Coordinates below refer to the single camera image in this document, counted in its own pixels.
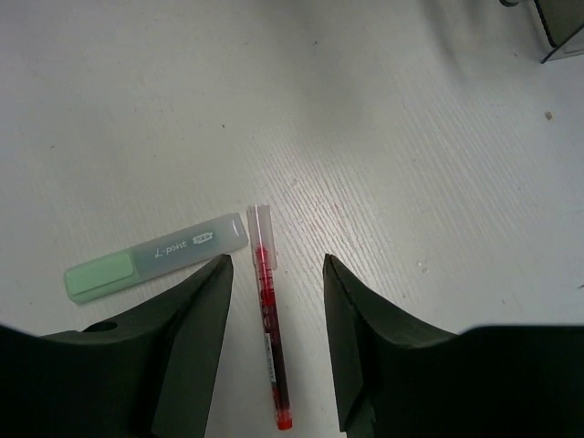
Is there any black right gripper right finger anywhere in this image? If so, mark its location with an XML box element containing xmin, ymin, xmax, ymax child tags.
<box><xmin>323</xmin><ymin>255</ymin><xmax>583</xmax><ymax>437</ymax></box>

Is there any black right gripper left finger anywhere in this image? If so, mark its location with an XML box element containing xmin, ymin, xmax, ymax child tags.
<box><xmin>1</xmin><ymin>255</ymin><xmax>234</xmax><ymax>437</ymax></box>

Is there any red pen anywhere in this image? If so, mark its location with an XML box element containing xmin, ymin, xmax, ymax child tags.
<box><xmin>246</xmin><ymin>204</ymin><xmax>293</xmax><ymax>431</ymax></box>

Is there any clear plastic drawer organizer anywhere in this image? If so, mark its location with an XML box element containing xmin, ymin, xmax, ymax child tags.
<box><xmin>499</xmin><ymin>0</ymin><xmax>584</xmax><ymax>64</ymax></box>

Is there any green highlighter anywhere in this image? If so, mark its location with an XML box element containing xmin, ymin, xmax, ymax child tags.
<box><xmin>64</xmin><ymin>213</ymin><xmax>248</xmax><ymax>304</ymax></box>

